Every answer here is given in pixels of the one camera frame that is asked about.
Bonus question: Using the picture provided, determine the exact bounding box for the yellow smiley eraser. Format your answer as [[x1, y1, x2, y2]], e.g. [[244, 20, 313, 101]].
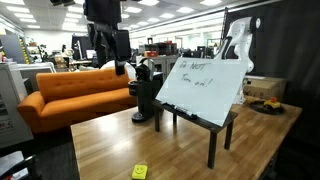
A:
[[131, 164, 148, 180]]

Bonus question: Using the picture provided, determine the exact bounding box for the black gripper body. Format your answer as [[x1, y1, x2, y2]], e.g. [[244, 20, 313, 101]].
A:
[[87, 23, 131, 65]]

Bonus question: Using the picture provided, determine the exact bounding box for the white whiteboard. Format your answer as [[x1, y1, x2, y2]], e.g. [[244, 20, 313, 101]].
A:
[[156, 57, 247, 126]]

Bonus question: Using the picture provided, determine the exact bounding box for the black coffee machine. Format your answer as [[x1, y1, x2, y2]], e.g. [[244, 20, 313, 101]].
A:
[[128, 58, 163, 123]]

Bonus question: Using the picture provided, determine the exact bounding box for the cardboard box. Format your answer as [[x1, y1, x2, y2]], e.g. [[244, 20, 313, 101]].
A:
[[243, 76, 287, 101]]

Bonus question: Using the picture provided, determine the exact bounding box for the orange sofa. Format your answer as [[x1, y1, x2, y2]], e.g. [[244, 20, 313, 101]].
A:
[[17, 68, 137, 134]]

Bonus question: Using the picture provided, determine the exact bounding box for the black whiteboard marker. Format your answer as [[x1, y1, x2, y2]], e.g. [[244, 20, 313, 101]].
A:
[[162, 103, 198, 119]]

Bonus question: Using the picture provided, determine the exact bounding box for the small dark wooden stand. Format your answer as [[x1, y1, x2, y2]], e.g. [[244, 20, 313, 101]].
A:
[[152, 100, 238, 169]]

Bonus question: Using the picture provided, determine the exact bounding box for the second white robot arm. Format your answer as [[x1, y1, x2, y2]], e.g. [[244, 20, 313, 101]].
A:
[[155, 17, 254, 110]]

